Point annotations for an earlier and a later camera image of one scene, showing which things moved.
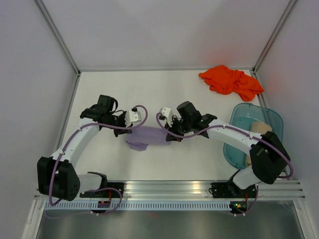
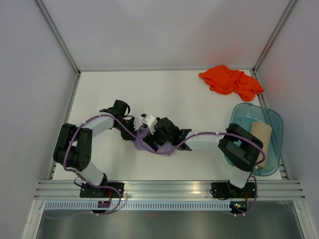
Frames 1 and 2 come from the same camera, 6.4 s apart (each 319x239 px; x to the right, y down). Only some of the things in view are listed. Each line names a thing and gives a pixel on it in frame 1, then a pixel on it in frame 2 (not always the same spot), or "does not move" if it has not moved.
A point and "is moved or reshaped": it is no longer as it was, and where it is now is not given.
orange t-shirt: [224, 80] does not move
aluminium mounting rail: [282, 189] does not move
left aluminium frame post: [58, 35] does not move
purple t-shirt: [141, 136] is moved or reshaped
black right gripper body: [179, 126] -> [158, 138]
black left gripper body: [119, 120] -> [130, 124]
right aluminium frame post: [290, 6] does not move
